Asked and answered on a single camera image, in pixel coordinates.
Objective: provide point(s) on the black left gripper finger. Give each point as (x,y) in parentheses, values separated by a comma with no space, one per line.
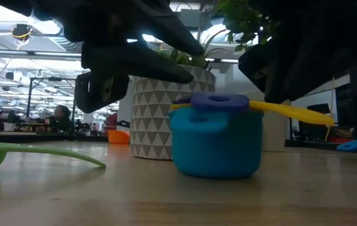
(172,28)
(134,61)

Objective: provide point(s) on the black pegboard cart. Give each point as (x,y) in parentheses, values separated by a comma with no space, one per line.
(313,127)

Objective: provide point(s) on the triangle-patterned plant pot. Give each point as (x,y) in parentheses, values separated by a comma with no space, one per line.
(150,125)

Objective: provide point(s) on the large teal-blue measuring cup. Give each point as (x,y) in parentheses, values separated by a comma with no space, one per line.
(219,150)

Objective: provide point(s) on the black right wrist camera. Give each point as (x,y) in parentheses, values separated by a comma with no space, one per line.
(253,69)

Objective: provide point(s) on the purple measuring cup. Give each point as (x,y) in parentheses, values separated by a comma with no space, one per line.
(219,102)

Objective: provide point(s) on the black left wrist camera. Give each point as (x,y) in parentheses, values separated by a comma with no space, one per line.
(99,92)

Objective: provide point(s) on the yellow measuring cup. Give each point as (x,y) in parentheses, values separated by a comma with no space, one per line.
(297,113)

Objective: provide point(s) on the grey ceiling box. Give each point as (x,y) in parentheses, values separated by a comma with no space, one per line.
(190,18)

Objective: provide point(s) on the person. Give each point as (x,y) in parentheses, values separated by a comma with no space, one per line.
(61,117)

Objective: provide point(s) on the green succulent plant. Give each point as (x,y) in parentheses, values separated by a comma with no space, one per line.
(181,58)

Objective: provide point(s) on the small leafy green tree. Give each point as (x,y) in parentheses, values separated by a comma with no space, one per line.
(244,19)

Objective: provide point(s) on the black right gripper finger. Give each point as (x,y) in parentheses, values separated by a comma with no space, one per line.
(297,72)

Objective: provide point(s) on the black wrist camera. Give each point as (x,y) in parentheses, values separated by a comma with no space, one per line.
(253,69)
(99,92)

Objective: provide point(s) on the orange measuring cup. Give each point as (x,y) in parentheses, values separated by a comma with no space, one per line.
(118,137)

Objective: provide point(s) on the red office chair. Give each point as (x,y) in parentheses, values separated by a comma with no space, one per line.
(111,122)

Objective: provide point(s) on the black metal gantry frame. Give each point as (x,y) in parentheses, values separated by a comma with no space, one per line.
(40,79)

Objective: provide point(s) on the red bin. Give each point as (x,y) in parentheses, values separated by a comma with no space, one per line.
(341,139)

